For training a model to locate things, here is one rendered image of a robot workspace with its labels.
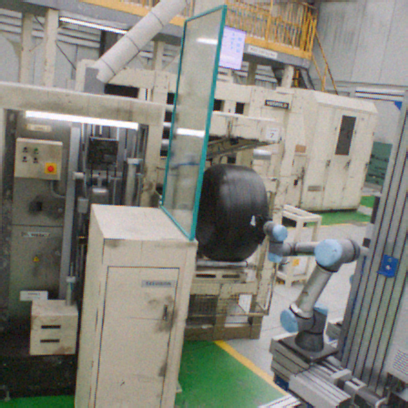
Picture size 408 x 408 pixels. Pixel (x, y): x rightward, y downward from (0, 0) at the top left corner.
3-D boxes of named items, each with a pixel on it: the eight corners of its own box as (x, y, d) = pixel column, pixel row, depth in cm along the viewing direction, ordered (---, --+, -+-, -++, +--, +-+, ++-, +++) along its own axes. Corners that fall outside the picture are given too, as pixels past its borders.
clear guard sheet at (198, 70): (189, 240, 200) (223, 4, 178) (160, 208, 250) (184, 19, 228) (193, 240, 200) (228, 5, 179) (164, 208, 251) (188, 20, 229)
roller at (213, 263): (191, 264, 287) (193, 268, 283) (193, 258, 285) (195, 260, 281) (244, 265, 298) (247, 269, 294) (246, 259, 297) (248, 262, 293)
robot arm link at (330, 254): (309, 334, 233) (361, 248, 207) (287, 339, 225) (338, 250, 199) (294, 317, 242) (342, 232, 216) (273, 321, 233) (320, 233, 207)
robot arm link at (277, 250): (290, 261, 245) (291, 241, 243) (273, 263, 239) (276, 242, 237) (279, 258, 251) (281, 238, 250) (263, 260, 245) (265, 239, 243)
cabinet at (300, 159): (257, 230, 738) (271, 150, 709) (233, 219, 781) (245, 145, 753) (295, 227, 793) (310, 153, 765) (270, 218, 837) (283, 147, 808)
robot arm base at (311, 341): (329, 348, 241) (333, 331, 238) (311, 354, 231) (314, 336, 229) (307, 334, 252) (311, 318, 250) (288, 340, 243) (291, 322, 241)
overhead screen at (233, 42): (208, 64, 634) (213, 22, 621) (205, 64, 637) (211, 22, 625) (240, 70, 670) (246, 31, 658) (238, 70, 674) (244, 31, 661)
